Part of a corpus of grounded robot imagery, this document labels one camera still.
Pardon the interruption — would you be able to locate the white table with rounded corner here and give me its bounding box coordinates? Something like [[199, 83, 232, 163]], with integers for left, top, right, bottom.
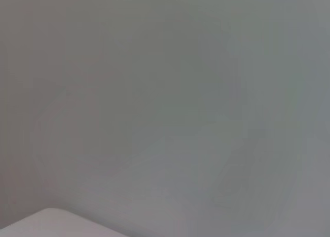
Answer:
[[0, 208, 124, 237]]

